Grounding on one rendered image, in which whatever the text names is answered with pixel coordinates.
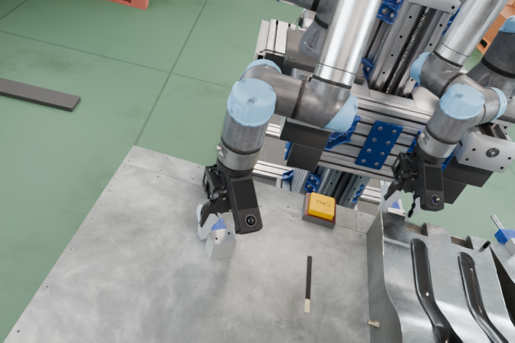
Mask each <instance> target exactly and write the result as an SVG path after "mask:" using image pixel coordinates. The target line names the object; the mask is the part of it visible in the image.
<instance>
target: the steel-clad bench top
mask: <svg viewBox="0 0 515 343"><path fill-rule="evenodd" d="M204 172H205V166H204V165H199V164H196V163H193V162H189V161H186V160H183V159H180V158H175V157H172V156H170V155H165V154H162V153H159V152H154V151H152V150H148V149H145V148H141V147H139V146H135V145H134V146H133V147H132V148H131V150H130V152H129V153H128V155H127V156H126V157H125V159H124V160H123V162H122V164H121V165H120V167H119V168H118V169H117V171H116V173H115V174H114V176H113V177H112V178H111V180H110V182H109V184H108V185H107V186H106V188H105V189H104V191H103V193H102V194H101V196H100V197H99V198H98V200H97V202H96V203H95V205H94V206H93V207H92V209H91V210H90V212H89V214H88V215H87V216H86V218H85V220H84V222H83V223H82V224H81V226H80V227H79V229H78V230H77V232H76V233H75V235H74V236H73V238H72V239H71V241H70V243H69V244H68V245H67V247H66V248H65V250H64V252H63V253H62V254H61V256H60V258H59V259H58V261H57V262H56V263H55V265H54V267H53V268H52V270H51V271H50V272H49V274H48V276H47V277H46V279H45V280H44V282H43V283H42V284H41V286H40V288H39V289H38V291H37V292H36V294H35V295H34V297H33V299H32V300H31V301H30V303H29V304H28V306H27V308H26V309H25V310H24V312H23V313H22V315H21V317H20V318H19V320H18V321H17V322H16V324H15V326H14V327H13V329H12V330H11V332H10V333H9V335H8V337H7V338H6V339H5V341H4V342H3V343H370V327H369V325H367V321H368V319H369V284H368V262H367V240H366V233H367V231H368V230H369V228H370V227H371V225H372V223H373V221H374V220H375V219H376V216H374V215H371V214H367V213H363V212H361V211H356V210H353V209H350V208H347V207H343V206H339V205H336V224H335V226H334V228H333V229H331V228H328V227H324V226H320V225H318V224H313V223H310V222H307V221H305V220H302V214H303V203H304V197H305V195H303V194H298V193H295V192H292V191H288V190H285V189H282V188H278V187H274V186H272V185H267V184H265V183H261V182H259V181H254V180H253V182H254V188H255V192H256V195H257V202H258V206H259V210H260V213H261V219H262V224H263V227H262V229H261V230H259V231H257V232H254V233H250V234H243V235H240V234H236V233H235V223H234V218H233V214H232V212H227V213H223V214H220V213H217V214H218V217H219V218H223V220H224V222H225V225H226V227H227V228H230V227H231V229H232V231H233V233H234V236H235V239H236V244H235V248H234V251H233V254H232V256H230V257H225V258H221V259H216V260H209V258H208V254H207V251H206V249H205V244H206V239H204V240H200V239H199V236H198V217H197V207H198V206H199V205H200V204H201V205H202V206H203V204H204V203H206V202H208V201H209V200H210V199H207V197H206V195H205V192H204V189H203V187H202V180H203V176H204ZM308 256H312V269H311V286H310V313H307V312H305V311H304V310H305V297H306V283H307V257H308Z"/></svg>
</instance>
